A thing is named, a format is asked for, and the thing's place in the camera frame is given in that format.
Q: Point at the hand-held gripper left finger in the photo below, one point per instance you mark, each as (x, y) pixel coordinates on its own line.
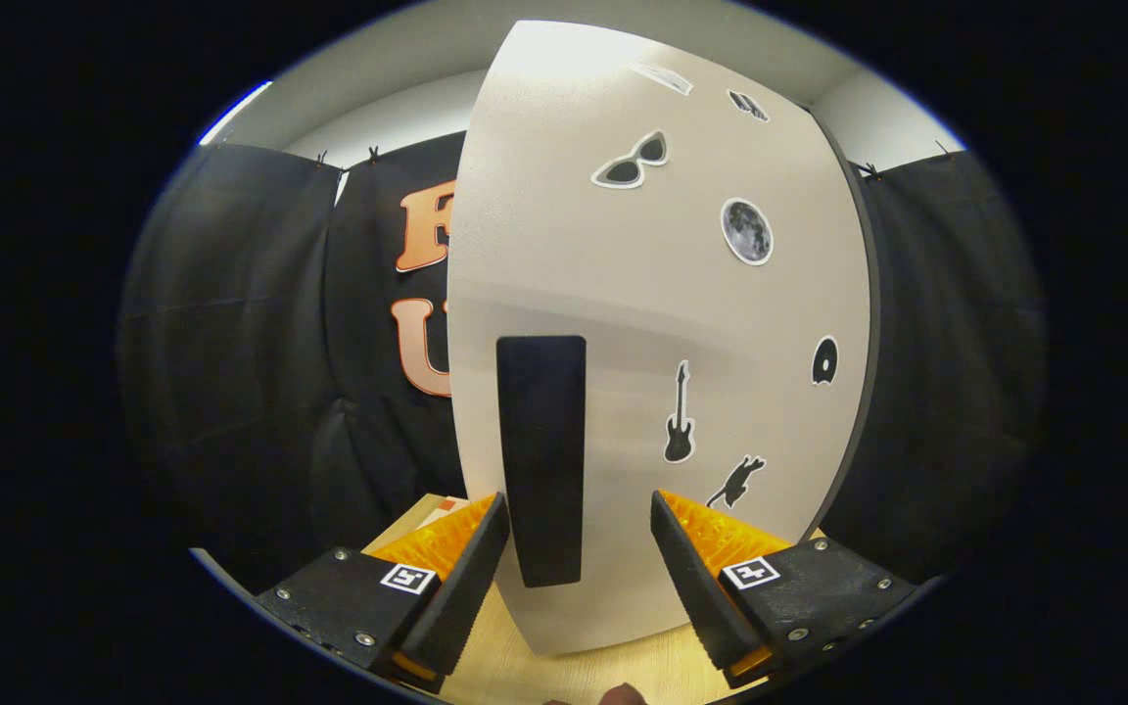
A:
(461, 587)

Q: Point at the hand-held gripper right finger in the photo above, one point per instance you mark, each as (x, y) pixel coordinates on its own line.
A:
(696, 587)

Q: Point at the beige shoe cabinet door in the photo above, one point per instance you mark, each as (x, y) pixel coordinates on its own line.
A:
(623, 294)

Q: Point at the beige book red print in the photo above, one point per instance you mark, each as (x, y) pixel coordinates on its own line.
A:
(446, 505)

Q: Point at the black backdrop cloth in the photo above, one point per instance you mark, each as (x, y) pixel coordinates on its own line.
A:
(231, 372)

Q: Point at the narrow ceiling light panel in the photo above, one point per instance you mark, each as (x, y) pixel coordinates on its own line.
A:
(231, 116)

